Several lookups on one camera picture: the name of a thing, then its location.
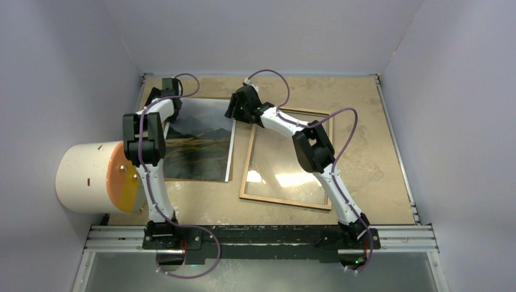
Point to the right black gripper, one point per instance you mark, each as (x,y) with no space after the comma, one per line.
(234,104)

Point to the white cylinder orange lid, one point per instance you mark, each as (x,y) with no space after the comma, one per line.
(97,178)

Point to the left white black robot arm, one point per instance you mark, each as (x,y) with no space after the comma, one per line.
(145,148)

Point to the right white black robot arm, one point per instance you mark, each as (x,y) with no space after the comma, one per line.
(314,152)

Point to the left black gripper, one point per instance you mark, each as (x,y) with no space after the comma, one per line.
(156,93)

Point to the mountain landscape photo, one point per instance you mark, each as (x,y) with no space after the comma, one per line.
(201,141)

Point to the clear acrylic sheet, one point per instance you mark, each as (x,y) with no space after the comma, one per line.
(282,177)

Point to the black wooden picture frame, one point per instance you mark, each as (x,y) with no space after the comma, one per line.
(246,177)

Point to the aluminium rail frame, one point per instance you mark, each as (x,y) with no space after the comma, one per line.
(409,262)

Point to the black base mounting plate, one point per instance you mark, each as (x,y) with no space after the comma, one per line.
(325,243)

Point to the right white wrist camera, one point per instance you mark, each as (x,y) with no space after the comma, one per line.
(247,81)

